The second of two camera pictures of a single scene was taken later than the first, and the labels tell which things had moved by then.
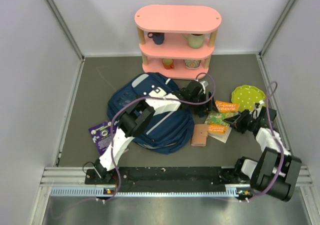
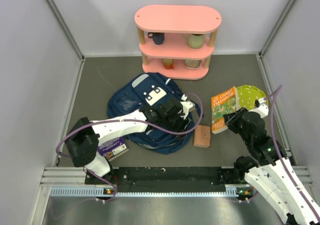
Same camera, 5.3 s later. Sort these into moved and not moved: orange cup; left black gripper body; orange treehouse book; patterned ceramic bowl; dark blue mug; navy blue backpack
Moved: orange treehouse book; left black gripper body
Not moved: navy blue backpack; patterned ceramic bowl; orange cup; dark blue mug
